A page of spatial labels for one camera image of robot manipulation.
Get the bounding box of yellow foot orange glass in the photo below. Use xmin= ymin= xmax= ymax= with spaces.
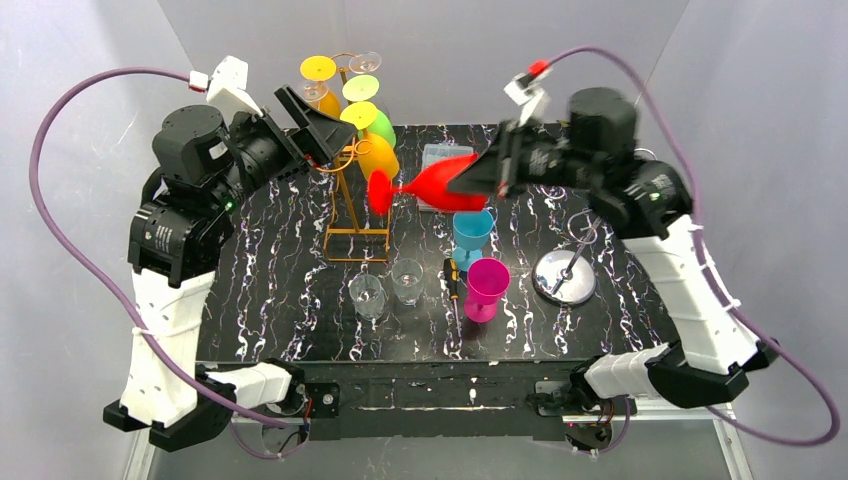
xmin=299 ymin=55 xmax=342 ymax=118

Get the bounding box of blue plastic wine glass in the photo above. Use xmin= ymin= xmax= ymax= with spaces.
xmin=452 ymin=209 xmax=494 ymax=272

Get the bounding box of red plastic wine glass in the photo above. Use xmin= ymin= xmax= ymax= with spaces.
xmin=367 ymin=154 xmax=487 ymax=215

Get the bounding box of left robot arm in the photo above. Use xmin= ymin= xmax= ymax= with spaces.
xmin=103 ymin=86 xmax=356 ymax=452

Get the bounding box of silver wire glass stand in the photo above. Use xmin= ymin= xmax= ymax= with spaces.
xmin=532 ymin=209 xmax=602 ymax=307

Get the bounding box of green plastic wine glass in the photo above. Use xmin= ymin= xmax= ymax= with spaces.
xmin=340 ymin=74 xmax=397 ymax=148

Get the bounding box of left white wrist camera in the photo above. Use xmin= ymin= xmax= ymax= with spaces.
xmin=188 ymin=55 xmax=264 ymax=124

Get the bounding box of magenta plastic wine glass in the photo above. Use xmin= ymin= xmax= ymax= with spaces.
xmin=464 ymin=257 xmax=511 ymax=323

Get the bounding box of clear tumbler glass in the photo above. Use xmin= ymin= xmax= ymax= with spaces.
xmin=349 ymin=273 xmax=386 ymax=320
xmin=390 ymin=258 xmax=424 ymax=306

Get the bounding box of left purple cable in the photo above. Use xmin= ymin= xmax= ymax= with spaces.
xmin=28 ymin=66 xmax=299 ymax=461

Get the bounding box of gold wire glass rack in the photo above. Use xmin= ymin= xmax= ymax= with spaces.
xmin=323 ymin=53 xmax=390 ymax=261

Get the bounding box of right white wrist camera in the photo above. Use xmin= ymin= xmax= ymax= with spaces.
xmin=503 ymin=59 xmax=551 ymax=126

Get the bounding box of clear wine glass left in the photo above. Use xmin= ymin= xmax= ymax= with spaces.
xmin=300 ymin=80 xmax=324 ymax=103

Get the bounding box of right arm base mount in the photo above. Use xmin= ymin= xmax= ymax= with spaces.
xmin=525 ymin=380 xmax=637 ymax=458

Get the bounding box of clear wine glass rear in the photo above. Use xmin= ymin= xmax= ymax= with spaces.
xmin=348 ymin=51 xmax=382 ymax=74

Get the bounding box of orange plastic wine glass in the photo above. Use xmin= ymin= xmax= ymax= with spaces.
xmin=340 ymin=101 xmax=400 ymax=180

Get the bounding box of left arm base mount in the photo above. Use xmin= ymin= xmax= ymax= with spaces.
xmin=241 ymin=380 xmax=342 ymax=458

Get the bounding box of yellow black screwdriver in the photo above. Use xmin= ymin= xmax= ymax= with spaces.
xmin=443 ymin=257 xmax=461 ymax=339

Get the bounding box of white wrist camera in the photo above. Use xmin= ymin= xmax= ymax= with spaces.
xmin=188 ymin=55 xmax=264 ymax=124
xmin=503 ymin=59 xmax=551 ymax=126

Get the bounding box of clear wine glass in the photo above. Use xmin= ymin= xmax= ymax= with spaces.
xmin=300 ymin=80 xmax=324 ymax=103
xmin=348 ymin=51 xmax=382 ymax=74

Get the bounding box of clear plastic compartment box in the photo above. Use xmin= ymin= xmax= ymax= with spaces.
xmin=421 ymin=143 xmax=474 ymax=171

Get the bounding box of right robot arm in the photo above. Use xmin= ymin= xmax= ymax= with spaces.
xmin=447 ymin=87 xmax=777 ymax=408

